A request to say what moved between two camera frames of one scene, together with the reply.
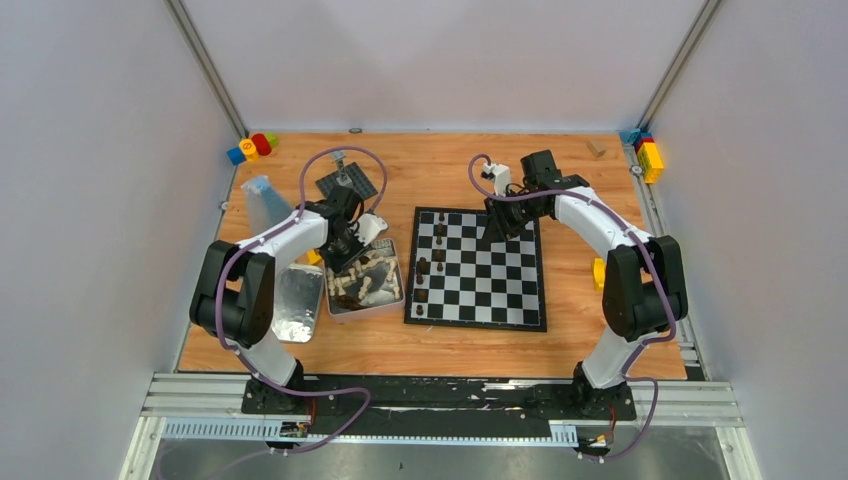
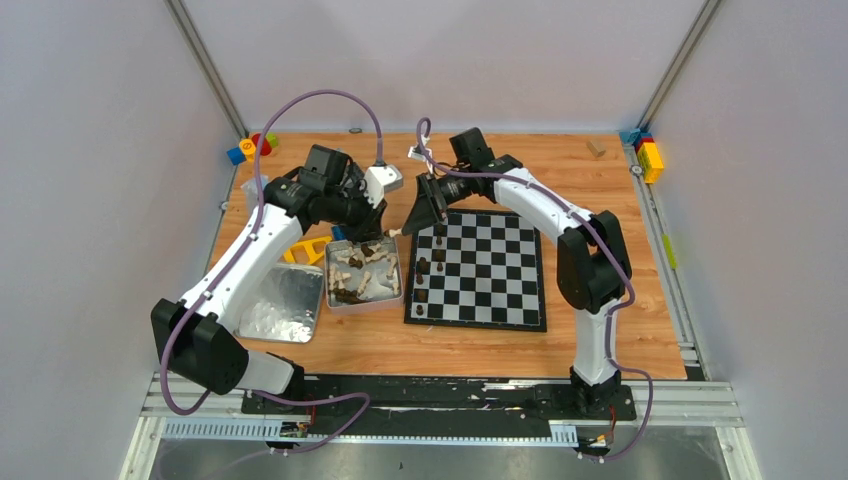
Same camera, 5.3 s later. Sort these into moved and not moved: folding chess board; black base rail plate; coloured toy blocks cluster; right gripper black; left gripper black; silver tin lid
Moved: left gripper black; right gripper black
Not moved: folding chess board; black base rail plate; coloured toy blocks cluster; silver tin lid
